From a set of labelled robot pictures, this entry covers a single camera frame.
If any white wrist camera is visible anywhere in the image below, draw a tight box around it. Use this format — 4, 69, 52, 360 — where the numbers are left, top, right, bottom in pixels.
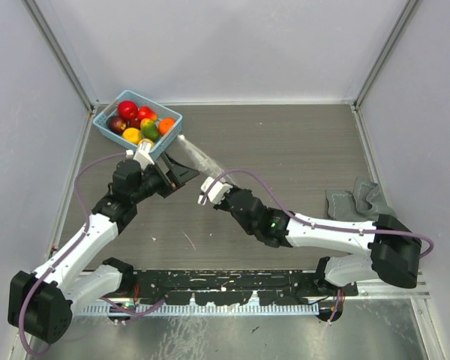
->
197, 177, 233, 206
125, 142, 155, 170

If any green orange mango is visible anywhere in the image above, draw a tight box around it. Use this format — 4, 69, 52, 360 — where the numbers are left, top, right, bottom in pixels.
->
140, 118, 161, 143

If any dark red plum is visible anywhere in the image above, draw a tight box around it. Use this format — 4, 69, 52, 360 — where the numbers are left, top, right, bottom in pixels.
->
106, 115, 128, 136

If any yellow orange fruit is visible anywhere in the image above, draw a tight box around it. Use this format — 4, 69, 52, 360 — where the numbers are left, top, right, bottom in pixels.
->
137, 138, 155, 148

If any red apple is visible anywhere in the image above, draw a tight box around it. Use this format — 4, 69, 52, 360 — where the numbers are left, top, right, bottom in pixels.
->
117, 100, 138, 120

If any yellow lemon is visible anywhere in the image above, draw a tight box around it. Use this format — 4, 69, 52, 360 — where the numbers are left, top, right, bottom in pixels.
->
122, 127, 143, 145

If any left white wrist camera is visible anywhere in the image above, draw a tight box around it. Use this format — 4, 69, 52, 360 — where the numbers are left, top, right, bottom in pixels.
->
125, 142, 155, 170

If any grey cloth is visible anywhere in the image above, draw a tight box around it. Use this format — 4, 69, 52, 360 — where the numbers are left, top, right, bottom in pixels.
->
325, 177, 396, 222

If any red pear shaped fruit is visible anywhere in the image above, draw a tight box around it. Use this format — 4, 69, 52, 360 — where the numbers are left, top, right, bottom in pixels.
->
137, 106, 158, 122

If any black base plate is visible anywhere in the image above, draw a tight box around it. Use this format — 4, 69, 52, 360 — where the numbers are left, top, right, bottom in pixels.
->
116, 269, 337, 306

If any orange tangerine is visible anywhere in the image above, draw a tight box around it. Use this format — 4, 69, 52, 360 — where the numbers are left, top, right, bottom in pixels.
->
157, 118, 176, 136

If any light blue cable duct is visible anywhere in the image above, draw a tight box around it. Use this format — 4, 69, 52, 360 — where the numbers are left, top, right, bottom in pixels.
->
78, 299, 320, 317

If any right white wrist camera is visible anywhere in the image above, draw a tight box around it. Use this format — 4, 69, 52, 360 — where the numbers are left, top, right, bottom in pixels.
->
197, 177, 233, 206

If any clear zip top bag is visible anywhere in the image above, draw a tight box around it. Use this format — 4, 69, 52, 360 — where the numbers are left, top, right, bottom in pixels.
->
177, 134, 225, 179

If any light blue plastic basket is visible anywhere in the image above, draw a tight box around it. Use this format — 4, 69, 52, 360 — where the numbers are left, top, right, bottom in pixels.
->
93, 90, 182, 160

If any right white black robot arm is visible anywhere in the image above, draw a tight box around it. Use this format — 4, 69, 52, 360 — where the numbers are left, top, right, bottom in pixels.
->
207, 184, 422, 296

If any small dark red fruit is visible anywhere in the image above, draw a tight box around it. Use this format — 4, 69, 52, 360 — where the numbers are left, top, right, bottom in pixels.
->
128, 117, 141, 130

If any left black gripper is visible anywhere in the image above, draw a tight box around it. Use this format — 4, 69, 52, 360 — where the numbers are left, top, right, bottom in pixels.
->
130, 151, 198, 204

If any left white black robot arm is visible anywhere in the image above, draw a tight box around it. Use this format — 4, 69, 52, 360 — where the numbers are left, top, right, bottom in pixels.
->
7, 150, 200, 344

